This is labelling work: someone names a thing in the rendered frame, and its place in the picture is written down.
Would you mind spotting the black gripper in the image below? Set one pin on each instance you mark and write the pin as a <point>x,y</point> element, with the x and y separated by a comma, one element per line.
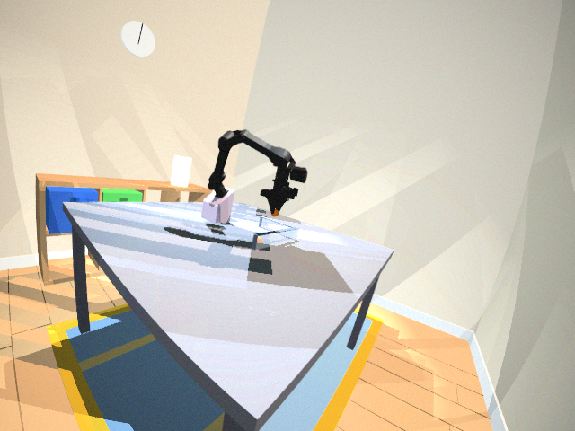
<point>275,199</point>

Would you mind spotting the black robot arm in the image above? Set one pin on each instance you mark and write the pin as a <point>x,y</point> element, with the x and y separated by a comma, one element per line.
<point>280,157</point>

